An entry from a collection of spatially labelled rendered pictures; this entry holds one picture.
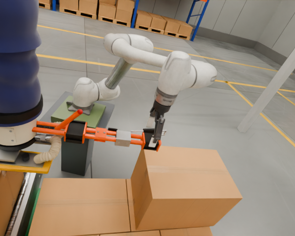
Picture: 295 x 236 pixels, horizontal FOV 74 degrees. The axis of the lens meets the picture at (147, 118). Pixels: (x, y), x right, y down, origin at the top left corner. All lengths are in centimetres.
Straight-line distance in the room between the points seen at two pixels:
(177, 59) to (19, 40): 49
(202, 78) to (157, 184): 66
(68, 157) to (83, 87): 80
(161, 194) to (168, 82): 66
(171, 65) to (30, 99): 52
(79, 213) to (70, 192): 17
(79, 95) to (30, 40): 98
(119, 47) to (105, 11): 699
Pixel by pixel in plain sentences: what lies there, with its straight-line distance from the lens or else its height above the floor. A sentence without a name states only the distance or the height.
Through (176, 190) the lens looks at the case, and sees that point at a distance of 121.
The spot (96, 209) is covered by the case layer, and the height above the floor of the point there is 54.
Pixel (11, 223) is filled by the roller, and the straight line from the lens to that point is 150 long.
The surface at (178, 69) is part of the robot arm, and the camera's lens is 73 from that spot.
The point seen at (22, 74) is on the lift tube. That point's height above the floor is 152.
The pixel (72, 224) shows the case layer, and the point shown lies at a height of 54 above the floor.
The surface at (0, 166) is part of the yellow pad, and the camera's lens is 99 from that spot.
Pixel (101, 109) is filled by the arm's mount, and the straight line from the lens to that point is 181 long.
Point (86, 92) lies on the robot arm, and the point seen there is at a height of 100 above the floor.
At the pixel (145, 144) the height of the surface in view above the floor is 124.
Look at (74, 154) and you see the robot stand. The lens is 205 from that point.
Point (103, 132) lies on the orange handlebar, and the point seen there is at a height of 125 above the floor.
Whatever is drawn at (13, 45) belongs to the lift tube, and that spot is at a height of 162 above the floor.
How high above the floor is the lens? 188
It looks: 36 degrees down
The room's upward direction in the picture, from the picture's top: 19 degrees clockwise
